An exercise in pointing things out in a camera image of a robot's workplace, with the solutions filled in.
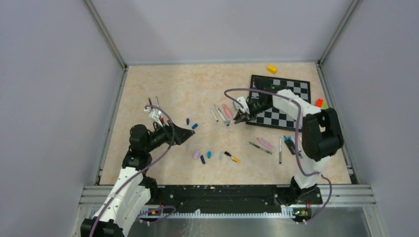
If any green gel pen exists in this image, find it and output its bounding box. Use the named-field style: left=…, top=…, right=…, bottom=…
left=249, top=141, right=272, bottom=155

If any red block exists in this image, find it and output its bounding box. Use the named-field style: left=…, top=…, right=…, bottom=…
left=315, top=98, right=324, bottom=108

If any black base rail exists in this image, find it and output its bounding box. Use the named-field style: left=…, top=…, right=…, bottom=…
left=148, top=185, right=323, bottom=214

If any white marker dark blue cap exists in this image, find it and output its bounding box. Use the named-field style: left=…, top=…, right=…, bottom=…
left=278, top=137, right=282, bottom=165

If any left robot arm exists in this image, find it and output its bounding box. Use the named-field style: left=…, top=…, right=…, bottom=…
left=80, top=122, right=195, bottom=237

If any yellow block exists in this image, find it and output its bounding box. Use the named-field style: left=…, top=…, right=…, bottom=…
left=266, top=65, right=278, bottom=74

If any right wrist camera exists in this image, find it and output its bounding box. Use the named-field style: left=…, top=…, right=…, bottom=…
left=237, top=97, right=250, bottom=114

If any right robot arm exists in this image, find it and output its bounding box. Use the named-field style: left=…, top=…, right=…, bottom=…
left=232, top=77, right=344, bottom=206

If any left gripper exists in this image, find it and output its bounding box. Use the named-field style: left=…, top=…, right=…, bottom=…
left=144, top=119, right=195, bottom=153

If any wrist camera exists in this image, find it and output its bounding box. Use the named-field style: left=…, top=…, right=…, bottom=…
left=144, top=105, right=162, bottom=125
left=237, top=97, right=250, bottom=114

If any black white chessboard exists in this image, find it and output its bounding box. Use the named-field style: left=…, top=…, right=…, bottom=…
left=246, top=75, right=311, bottom=131

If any pink highlighter cap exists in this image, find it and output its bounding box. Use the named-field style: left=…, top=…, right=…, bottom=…
left=192, top=150, right=201, bottom=159

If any pink highlighter pen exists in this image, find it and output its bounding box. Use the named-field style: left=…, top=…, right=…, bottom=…
left=257, top=137, right=276, bottom=152

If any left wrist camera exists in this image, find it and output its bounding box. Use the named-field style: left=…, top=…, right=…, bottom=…
left=144, top=105, right=162, bottom=125

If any black marker blue cap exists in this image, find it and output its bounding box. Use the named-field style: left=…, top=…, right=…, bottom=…
left=284, top=136, right=293, bottom=155

